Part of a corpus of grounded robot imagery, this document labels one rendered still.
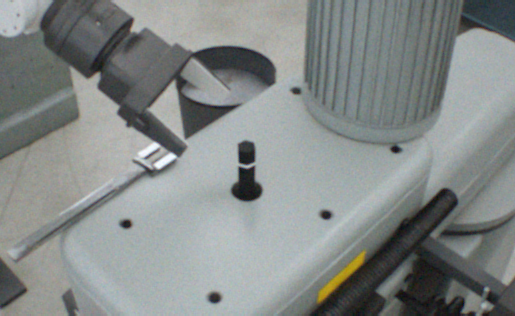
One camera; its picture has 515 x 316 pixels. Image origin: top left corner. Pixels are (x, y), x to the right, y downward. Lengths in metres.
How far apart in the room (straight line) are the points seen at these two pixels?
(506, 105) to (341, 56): 0.51
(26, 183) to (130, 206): 2.89
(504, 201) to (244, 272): 0.73
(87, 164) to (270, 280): 3.01
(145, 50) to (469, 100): 0.65
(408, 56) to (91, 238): 0.42
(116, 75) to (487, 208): 0.81
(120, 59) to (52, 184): 2.90
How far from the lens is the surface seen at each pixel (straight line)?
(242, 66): 3.37
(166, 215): 0.78
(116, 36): 0.75
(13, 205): 3.58
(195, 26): 4.70
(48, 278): 3.20
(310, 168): 0.84
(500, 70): 1.33
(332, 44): 0.82
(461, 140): 1.13
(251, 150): 0.76
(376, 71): 0.81
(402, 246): 0.88
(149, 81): 0.73
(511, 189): 1.37
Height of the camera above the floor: 2.46
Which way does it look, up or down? 43 degrees down
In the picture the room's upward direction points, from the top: 1 degrees clockwise
